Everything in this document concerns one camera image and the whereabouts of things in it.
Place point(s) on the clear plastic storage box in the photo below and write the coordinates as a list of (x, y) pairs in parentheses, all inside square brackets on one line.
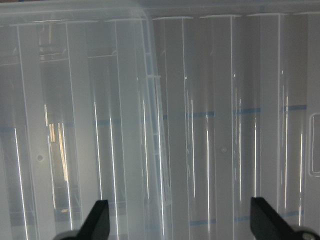
[(80, 120)]

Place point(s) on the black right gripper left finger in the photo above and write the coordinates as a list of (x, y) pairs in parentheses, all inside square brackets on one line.
[(97, 224)]

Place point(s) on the clear plastic box lid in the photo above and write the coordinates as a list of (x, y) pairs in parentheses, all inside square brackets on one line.
[(239, 88)]

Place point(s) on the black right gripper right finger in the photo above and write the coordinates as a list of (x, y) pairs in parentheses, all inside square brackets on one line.
[(266, 223)]

